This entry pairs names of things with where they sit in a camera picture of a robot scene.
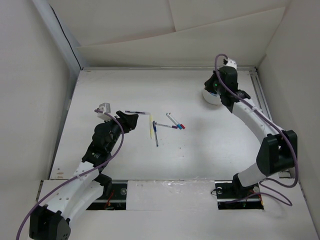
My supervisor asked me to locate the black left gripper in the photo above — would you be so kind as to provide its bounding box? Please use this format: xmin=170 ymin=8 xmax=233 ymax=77
xmin=103 ymin=111 xmax=137 ymax=152

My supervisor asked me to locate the purple pen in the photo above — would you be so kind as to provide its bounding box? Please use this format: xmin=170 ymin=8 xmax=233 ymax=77
xmin=125 ymin=110 xmax=151 ymax=116

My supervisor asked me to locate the yellow pen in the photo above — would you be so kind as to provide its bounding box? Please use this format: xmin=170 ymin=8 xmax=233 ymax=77
xmin=149 ymin=113 xmax=154 ymax=139

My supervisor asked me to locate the blue ballpoint pen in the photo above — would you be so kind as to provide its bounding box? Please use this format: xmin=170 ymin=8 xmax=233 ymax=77
xmin=152 ymin=121 xmax=159 ymax=147

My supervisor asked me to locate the purple marker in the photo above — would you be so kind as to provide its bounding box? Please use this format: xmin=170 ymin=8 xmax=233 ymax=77
xmin=155 ymin=122 xmax=178 ymax=129

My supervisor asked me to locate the blue capped white marker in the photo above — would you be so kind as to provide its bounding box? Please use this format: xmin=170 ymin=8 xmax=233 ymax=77
xmin=166 ymin=113 xmax=183 ymax=130

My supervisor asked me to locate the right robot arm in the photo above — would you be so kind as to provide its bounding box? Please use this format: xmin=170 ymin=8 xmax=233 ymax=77
xmin=204 ymin=66 xmax=299 ymax=197

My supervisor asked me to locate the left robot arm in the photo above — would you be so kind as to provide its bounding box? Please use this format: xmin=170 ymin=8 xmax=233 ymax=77
xmin=29 ymin=108 xmax=139 ymax=240

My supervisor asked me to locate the white round divided container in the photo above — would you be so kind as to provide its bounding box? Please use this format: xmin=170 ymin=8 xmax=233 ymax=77
xmin=202 ymin=89 xmax=222 ymax=106

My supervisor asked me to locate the red capped white marker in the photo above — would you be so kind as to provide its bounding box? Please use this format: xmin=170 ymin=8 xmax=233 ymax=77
xmin=170 ymin=112 xmax=186 ymax=130

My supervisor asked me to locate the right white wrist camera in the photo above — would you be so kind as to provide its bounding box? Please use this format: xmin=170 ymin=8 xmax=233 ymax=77
xmin=223 ymin=58 xmax=237 ymax=69

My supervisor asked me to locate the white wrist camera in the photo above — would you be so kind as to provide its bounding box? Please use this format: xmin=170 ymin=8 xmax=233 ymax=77
xmin=223 ymin=58 xmax=237 ymax=69
xmin=95 ymin=102 xmax=112 ymax=122

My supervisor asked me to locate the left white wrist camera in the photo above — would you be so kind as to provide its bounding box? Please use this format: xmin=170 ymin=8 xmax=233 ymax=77
xmin=95 ymin=102 xmax=112 ymax=122

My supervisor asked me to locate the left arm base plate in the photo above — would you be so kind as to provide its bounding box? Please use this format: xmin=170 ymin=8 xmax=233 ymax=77
xmin=86 ymin=181 xmax=128 ymax=211

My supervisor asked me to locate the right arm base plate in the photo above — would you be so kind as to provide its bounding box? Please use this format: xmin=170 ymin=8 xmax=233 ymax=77
xmin=210 ymin=181 xmax=264 ymax=210

